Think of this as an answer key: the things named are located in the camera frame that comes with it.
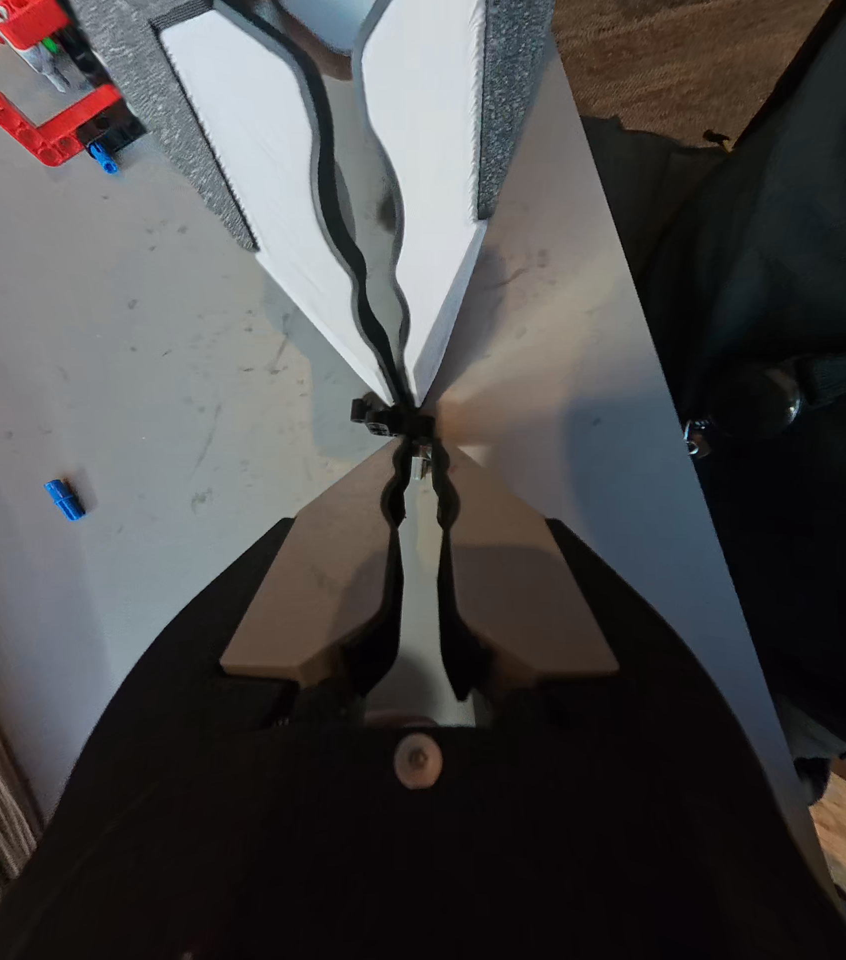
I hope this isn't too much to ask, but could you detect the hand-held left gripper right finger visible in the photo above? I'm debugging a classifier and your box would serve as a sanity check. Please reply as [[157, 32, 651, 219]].
[[432, 441, 620, 705]]

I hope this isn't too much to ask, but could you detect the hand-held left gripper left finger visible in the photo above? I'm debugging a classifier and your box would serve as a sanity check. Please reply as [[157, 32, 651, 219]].
[[219, 436, 410, 699]]

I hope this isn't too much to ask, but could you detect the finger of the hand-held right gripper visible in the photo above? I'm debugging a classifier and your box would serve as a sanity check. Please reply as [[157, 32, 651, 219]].
[[352, 0, 489, 411], [159, 2, 418, 411]]

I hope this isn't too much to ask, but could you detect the black angled toy beam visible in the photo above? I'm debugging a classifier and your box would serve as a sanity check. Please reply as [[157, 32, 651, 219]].
[[349, 393, 439, 444]]

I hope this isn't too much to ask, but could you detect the grey desk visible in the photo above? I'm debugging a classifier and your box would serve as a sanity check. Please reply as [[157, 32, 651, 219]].
[[0, 0, 838, 925]]

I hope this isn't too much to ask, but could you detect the partly built toy car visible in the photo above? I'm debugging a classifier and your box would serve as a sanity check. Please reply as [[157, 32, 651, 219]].
[[0, 0, 148, 176]]

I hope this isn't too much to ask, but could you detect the blue toy connector pin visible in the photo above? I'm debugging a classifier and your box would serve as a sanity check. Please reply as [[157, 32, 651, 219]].
[[43, 477, 87, 523]]

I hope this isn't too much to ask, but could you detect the black round buckle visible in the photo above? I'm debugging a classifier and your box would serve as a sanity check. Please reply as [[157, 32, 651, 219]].
[[714, 363, 803, 441]]

